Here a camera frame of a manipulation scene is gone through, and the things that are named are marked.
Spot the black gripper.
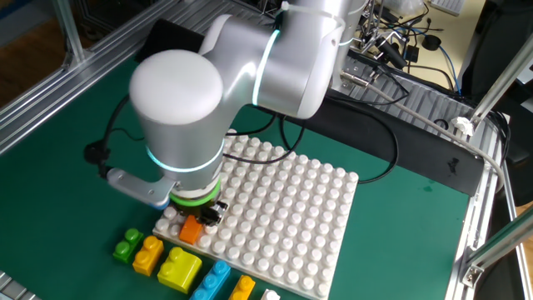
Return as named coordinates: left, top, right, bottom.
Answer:
left=174, top=200, right=230, bottom=227

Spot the black round puck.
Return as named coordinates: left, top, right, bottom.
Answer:
left=421, top=34, right=442, bottom=52

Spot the orange curved block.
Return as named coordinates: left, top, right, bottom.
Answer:
left=178, top=214, right=204, bottom=246

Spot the orange-yellow four-stud block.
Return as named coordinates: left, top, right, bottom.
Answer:
left=227, top=274, right=257, bottom=300

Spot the black office chair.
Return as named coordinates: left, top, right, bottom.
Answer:
left=460, top=0, right=533, bottom=205

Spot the lime yellow sloped block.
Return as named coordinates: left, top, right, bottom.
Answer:
left=157, top=246, right=203, bottom=295

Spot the black base mat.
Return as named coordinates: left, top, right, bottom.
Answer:
left=135, top=18, right=486, bottom=197

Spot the green table mat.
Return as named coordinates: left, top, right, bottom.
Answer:
left=0, top=56, right=471, bottom=300

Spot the white crumpled tape wad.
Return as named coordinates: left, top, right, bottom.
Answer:
left=451, top=116, right=476, bottom=138

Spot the aluminium frame post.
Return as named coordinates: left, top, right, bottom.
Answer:
left=470, top=32, right=533, bottom=126
left=52, top=0, right=87, bottom=68
left=461, top=216, right=533, bottom=288

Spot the black cylindrical camera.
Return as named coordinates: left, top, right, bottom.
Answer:
left=372, top=35, right=408, bottom=71

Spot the blue three-stud block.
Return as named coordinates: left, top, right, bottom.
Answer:
left=189, top=260, right=232, bottom=300

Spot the white studded baseplate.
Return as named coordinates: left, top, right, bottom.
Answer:
left=152, top=128, right=359, bottom=300

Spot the orange-yellow two-stud block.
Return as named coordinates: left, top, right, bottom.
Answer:
left=132, top=235, right=165, bottom=278

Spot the green two-stud block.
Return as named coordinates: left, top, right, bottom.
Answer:
left=112, top=227, right=145, bottom=264

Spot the aluminium slotted table deck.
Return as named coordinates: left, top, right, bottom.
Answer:
left=0, top=0, right=533, bottom=300

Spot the black cable on table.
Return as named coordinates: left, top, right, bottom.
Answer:
left=324, top=95, right=400, bottom=184

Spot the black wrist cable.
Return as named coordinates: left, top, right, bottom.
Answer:
left=84, top=94, right=306, bottom=180

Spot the grey hose with metal connector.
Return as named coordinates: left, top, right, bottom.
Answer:
left=341, top=70, right=507, bottom=188

